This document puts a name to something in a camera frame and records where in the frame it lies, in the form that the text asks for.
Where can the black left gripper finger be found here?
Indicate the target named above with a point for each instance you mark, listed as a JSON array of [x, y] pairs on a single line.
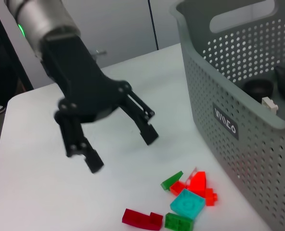
[[147, 132], [92, 161]]

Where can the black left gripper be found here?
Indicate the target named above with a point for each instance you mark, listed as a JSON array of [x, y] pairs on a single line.
[[82, 84]]

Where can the white toy brick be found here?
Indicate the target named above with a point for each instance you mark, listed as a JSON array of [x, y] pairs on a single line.
[[268, 104], [191, 176]]

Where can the grey-green perforated storage bin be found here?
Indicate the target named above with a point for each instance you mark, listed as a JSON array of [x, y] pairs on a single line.
[[217, 108]]

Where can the white and red block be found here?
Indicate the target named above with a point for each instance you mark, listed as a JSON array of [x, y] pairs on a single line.
[[142, 219]]

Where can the dark brown clay teacup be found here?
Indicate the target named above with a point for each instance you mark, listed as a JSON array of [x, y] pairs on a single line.
[[258, 87]]

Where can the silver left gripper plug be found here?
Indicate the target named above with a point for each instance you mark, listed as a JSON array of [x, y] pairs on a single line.
[[100, 52]]

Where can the small green toy brick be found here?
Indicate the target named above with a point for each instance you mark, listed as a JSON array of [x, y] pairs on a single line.
[[171, 182]]

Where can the small red toy brick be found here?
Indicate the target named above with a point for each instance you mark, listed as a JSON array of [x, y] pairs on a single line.
[[211, 197], [177, 188]]

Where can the large red slope brick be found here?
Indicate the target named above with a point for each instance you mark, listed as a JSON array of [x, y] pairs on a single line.
[[199, 183]]

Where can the teal square toy brick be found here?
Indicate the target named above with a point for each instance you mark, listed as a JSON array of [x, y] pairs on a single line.
[[187, 204]]

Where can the person in dark clothes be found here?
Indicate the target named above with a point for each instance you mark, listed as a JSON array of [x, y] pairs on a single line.
[[0, 72]]

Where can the large green toy brick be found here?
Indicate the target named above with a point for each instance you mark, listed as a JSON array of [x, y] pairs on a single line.
[[178, 222]]

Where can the black frame post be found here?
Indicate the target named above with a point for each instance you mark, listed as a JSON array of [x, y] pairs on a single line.
[[12, 53]]

